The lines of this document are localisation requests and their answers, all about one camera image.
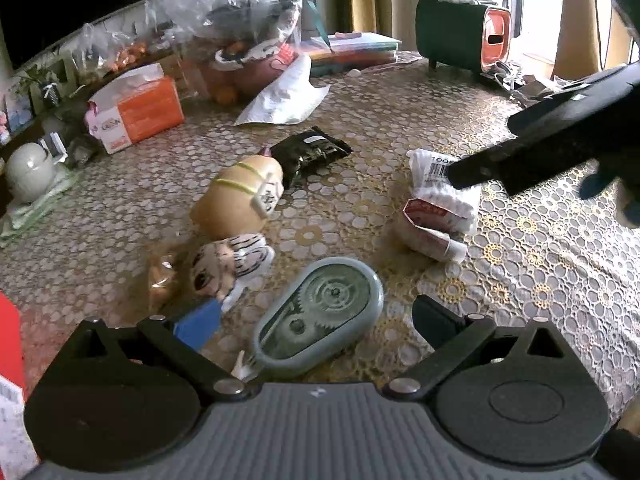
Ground cotton swab bag 100pcs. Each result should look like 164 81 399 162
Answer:
407 148 480 202

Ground white tiger figurine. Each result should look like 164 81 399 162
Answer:
190 233 276 313

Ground grey-blue correction tape dispenser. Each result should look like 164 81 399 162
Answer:
252 257 384 378

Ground tan cat plush toy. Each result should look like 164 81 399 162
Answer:
190 155 283 240

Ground black snack packet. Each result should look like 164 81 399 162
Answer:
270 127 352 190

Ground small orange toy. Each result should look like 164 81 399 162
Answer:
146 250 182 313

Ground yellow curtain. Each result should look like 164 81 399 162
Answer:
553 0 601 80

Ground crumpled silver wrappers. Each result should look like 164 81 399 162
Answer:
491 62 562 107

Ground green retro radio organizer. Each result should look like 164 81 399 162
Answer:
416 0 512 74

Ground red cardboard box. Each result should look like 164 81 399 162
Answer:
0 290 40 480

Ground green folded cloth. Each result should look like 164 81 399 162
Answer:
1 166 79 248

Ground stack of coloured folders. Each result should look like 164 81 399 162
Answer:
297 32 401 77

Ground pale green round pot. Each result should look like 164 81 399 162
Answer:
6 143 55 204

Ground orange tissue box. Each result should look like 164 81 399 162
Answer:
85 63 184 155

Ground brown fruit bowl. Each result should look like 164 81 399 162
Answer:
198 44 298 105

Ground clear bag with oranges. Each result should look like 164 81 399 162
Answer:
72 24 146 84

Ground picture frame with plant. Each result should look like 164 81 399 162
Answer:
21 55 77 115

